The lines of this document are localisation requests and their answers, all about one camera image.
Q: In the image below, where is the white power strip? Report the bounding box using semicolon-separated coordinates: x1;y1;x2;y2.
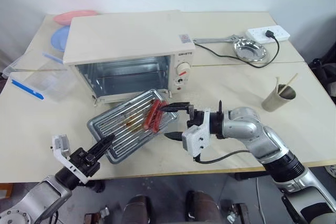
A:
245;25;291;43

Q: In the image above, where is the black oven power cable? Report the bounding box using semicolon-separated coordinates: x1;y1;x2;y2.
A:
193;36;280;69

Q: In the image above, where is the black bag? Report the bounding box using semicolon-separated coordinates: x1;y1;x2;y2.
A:
308;50;336;97

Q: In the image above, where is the dark rounded shape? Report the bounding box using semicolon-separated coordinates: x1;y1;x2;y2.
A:
122;194;153;224
184;190;222;224

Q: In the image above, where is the red sausage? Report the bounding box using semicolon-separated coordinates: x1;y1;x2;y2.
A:
143;100;161;130
151;101;169;133

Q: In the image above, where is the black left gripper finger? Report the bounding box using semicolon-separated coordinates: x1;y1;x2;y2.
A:
95;143;113;162
91;134;117;154

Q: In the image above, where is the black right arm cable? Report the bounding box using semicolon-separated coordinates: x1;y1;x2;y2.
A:
193;150;250;165

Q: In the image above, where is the thin wooden stick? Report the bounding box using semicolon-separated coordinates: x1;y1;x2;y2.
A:
12;68;68;73

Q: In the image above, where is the cream oven timer knob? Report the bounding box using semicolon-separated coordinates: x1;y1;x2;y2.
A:
176;61;191;76

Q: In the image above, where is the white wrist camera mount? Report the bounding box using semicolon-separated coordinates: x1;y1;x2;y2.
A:
182;108;211;158
50;134;90;184

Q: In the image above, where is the blue plastic plate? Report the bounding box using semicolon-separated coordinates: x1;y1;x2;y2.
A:
50;25;71;53

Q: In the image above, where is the white floor cable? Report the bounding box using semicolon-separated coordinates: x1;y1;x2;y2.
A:
255;177;264;209

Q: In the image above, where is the grey-green cup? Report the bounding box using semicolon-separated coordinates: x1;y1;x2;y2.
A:
261;83;297;113

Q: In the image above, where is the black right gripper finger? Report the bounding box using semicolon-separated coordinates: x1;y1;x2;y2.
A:
163;130;185;142
159;101;195;114

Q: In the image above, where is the ribbed silver baking tray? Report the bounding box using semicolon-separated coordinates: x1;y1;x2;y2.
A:
87;89;179;164

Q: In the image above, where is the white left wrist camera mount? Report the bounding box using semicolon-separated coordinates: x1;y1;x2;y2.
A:
50;134;90;184

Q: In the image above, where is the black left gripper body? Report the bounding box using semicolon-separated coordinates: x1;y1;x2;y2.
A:
69;148;101;179

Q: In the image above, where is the cream toaster oven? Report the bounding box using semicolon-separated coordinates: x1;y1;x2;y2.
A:
62;9;195;108

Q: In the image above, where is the pink plastic plate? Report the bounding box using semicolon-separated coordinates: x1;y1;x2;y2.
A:
53;10;100;25

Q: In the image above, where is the clear container with blue clips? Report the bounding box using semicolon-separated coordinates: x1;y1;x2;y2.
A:
2;50;77;103

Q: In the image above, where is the silver metal strainer bowl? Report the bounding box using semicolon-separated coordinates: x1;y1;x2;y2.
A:
233;38;269;62

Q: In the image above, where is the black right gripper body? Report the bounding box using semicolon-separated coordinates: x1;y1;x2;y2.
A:
186;110;206;130

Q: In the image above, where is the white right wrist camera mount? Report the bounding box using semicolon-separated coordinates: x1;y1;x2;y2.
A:
182;108;211;158

